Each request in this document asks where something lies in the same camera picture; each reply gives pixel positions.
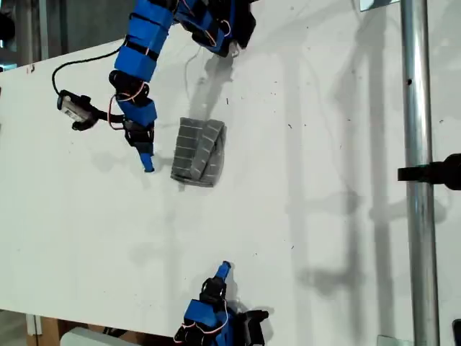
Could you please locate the grey striped towel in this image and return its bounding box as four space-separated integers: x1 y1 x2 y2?
169 117 228 189

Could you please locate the white box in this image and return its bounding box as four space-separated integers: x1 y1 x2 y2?
60 326 145 346

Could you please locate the wooden table leg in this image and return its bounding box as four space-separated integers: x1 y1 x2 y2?
41 317 61 346

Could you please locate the black clamp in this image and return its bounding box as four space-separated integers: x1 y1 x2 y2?
397 153 461 191

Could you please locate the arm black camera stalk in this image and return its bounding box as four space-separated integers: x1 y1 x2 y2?
91 109 127 125

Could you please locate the gripper red white wire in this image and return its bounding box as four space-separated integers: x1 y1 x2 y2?
174 301 231 343
108 83 149 133

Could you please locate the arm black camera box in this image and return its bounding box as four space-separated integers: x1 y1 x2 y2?
56 89 100 132
241 309 270 346

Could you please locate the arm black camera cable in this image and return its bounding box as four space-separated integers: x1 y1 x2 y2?
51 46 125 97

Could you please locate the white metal bracket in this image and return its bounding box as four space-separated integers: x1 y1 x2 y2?
24 314 42 338

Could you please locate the steel post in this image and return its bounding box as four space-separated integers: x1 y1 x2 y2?
399 0 441 346

